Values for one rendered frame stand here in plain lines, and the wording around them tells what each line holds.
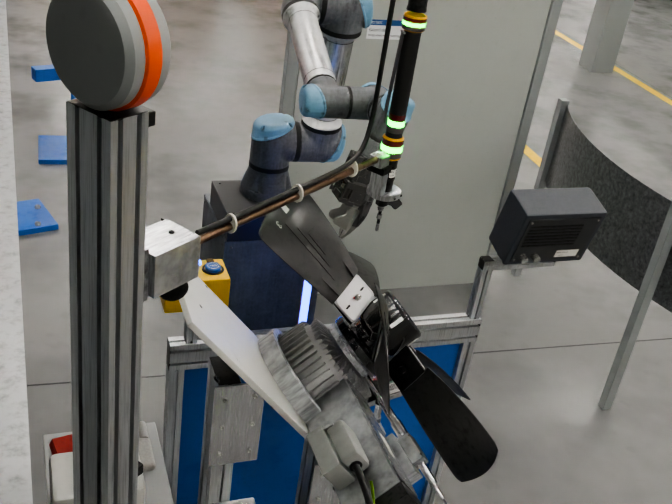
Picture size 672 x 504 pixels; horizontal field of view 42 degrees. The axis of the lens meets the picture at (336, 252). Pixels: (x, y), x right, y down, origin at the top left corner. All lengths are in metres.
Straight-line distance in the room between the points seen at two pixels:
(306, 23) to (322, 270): 0.69
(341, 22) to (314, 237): 0.74
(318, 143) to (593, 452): 1.79
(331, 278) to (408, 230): 2.38
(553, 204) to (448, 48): 1.51
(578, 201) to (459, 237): 1.83
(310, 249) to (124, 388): 0.59
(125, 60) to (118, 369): 0.46
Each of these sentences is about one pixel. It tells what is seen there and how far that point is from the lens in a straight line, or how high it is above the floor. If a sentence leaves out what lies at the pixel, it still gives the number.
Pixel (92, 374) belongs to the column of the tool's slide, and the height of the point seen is 1.41.
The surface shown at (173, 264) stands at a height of 1.55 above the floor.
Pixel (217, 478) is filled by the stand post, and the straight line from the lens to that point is 1.84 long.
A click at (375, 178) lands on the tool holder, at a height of 1.50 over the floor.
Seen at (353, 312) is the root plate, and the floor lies 1.23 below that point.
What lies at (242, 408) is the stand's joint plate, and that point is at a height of 1.09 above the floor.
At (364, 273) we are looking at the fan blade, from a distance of 2.01.
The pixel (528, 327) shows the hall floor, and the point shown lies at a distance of 4.23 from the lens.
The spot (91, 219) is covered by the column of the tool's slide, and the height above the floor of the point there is 1.66.
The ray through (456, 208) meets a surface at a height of 0.44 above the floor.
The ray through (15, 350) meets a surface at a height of 2.05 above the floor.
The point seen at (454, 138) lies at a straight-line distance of 3.99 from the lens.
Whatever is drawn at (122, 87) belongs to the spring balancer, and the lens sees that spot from 1.02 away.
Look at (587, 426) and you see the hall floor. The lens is 3.74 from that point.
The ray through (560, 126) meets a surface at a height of 0.84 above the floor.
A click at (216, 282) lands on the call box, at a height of 1.06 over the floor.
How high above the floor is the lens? 2.20
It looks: 29 degrees down
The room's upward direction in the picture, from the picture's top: 9 degrees clockwise
